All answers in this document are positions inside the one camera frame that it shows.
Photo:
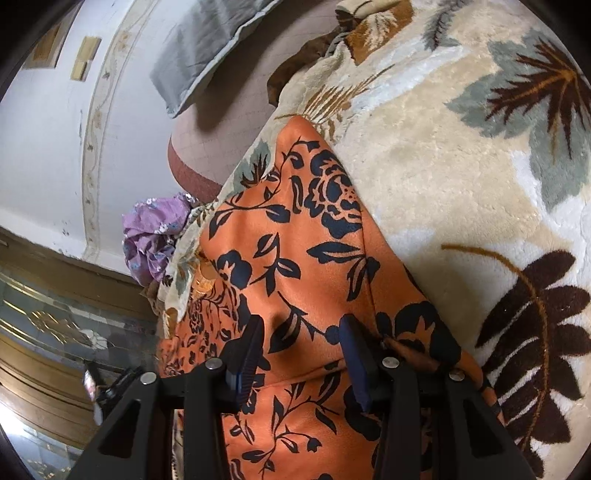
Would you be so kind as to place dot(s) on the pink checkered bed sheet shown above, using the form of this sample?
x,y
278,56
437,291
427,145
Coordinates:
x,y
221,143

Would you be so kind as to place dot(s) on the grey pillow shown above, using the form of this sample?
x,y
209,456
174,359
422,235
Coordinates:
x,y
203,41

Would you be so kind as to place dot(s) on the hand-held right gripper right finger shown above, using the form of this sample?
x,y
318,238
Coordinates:
x,y
356,364

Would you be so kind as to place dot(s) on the purple floral cloth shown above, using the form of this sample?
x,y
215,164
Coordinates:
x,y
147,230

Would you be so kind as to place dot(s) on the cream leaf-print plush blanket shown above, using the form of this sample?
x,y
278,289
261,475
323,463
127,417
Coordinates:
x,y
438,184

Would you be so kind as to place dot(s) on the orange black floral garment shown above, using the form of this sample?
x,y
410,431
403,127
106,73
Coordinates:
x,y
300,258

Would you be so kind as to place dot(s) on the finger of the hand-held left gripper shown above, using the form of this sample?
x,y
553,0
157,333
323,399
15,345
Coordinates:
x,y
90,383
121,385

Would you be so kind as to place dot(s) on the wooden door with glass panels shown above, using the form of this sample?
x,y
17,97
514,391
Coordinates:
x,y
55,314

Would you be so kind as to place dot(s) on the brown cloth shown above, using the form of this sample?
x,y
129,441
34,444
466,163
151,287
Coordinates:
x,y
295,64

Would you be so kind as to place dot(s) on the yellow wall plaque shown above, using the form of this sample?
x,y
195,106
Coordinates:
x,y
44,46
86,58

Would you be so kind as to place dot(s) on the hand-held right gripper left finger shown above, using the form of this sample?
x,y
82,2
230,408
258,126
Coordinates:
x,y
244,353

